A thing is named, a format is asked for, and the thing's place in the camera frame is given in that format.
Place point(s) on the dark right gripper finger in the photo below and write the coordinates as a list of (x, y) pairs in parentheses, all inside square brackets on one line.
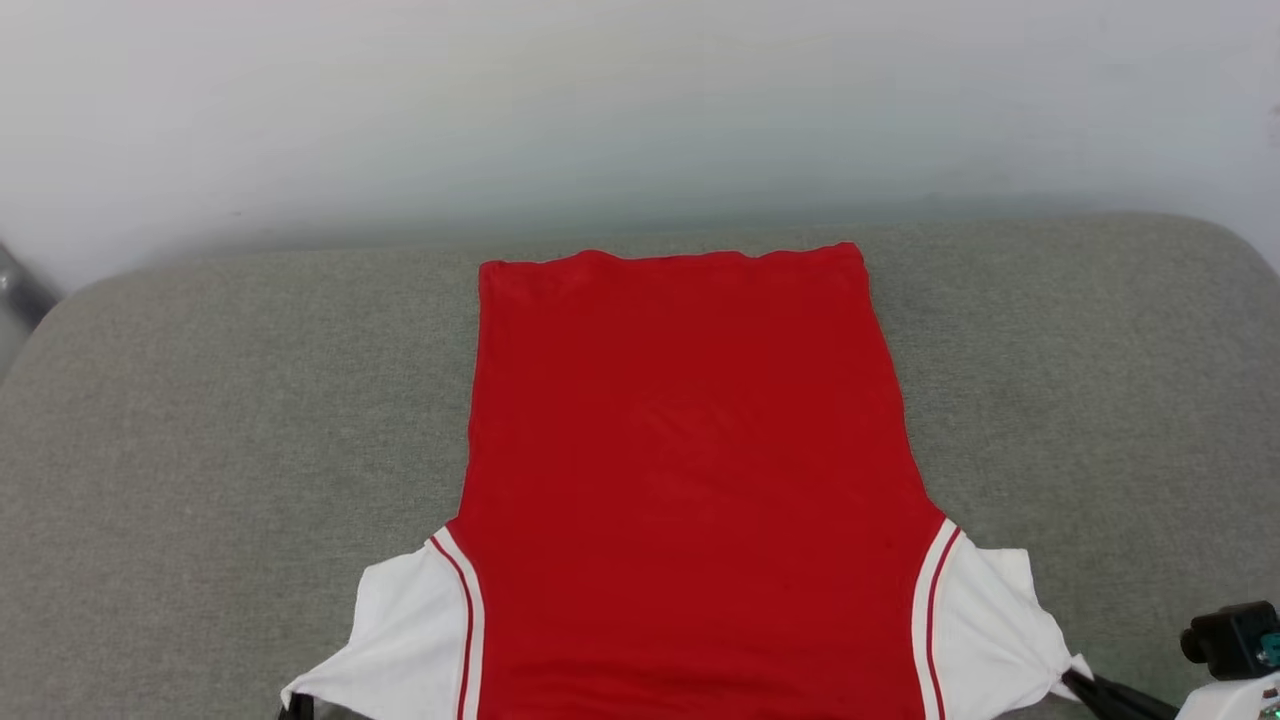
[(1115, 697)]

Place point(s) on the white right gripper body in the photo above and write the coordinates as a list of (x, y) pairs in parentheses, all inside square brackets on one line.
[(1235, 700)]

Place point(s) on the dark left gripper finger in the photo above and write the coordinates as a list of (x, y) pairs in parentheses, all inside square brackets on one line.
[(297, 708)]

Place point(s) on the red and white shirt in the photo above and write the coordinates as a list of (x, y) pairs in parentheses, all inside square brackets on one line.
[(690, 480)]

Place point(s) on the grey fabric sofa cushion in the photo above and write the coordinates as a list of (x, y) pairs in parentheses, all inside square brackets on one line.
[(200, 420)]

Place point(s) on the grey metal pole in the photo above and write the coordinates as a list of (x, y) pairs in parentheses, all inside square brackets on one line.
[(20, 290)]

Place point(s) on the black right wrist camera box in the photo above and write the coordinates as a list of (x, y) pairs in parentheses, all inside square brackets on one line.
[(1230, 638)]

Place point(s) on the teal right camera connector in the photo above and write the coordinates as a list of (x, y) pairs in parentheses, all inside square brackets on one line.
[(1271, 648)]

